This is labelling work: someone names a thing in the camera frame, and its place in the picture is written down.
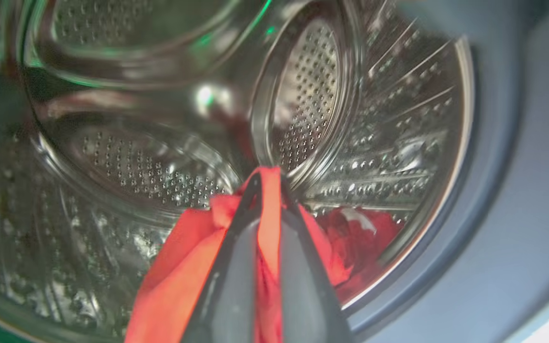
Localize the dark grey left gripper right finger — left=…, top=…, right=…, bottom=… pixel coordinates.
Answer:
left=279, top=175, right=355, bottom=343

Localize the red cloth garment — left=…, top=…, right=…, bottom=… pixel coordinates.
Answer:
left=124, top=166, right=405, bottom=343

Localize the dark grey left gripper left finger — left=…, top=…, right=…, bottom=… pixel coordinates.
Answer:
left=181, top=171, right=263, bottom=343

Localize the grey rubber door gasket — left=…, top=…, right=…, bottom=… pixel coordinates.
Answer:
left=341, top=0, right=549, bottom=343

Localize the steel perforated washing machine drum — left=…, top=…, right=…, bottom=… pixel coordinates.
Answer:
left=0, top=0, right=475, bottom=343

